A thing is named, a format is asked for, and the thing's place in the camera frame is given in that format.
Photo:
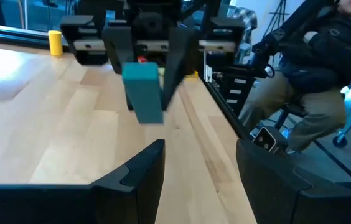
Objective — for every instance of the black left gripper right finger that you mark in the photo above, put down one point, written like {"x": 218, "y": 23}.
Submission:
{"x": 287, "y": 205}

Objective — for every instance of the black office chair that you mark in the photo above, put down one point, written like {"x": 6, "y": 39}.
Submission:
{"x": 290, "y": 112}

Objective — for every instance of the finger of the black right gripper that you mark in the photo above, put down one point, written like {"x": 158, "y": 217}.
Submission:
{"x": 118, "y": 46}
{"x": 178, "y": 53}

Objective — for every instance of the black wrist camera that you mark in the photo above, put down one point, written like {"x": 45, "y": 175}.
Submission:
{"x": 152, "y": 25}

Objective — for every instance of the blue plank block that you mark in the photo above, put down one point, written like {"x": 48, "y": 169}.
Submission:
{"x": 144, "y": 93}

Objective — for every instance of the black drawer cabinet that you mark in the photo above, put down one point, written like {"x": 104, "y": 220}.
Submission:
{"x": 236, "y": 90}

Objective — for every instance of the silver aluminium extrusion bars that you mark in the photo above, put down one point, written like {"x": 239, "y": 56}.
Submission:
{"x": 208, "y": 67}

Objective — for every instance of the black silver camera box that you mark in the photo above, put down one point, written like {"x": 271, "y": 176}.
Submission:
{"x": 269, "y": 140}

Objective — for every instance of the grey plaid fabric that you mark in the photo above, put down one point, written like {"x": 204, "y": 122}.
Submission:
{"x": 244, "y": 18}

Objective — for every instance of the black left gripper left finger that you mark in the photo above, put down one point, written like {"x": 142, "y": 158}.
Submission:
{"x": 85, "y": 205}

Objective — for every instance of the red block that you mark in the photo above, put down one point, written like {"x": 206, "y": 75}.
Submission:
{"x": 142, "y": 59}

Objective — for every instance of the person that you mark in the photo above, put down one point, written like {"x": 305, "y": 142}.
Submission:
{"x": 318, "y": 62}

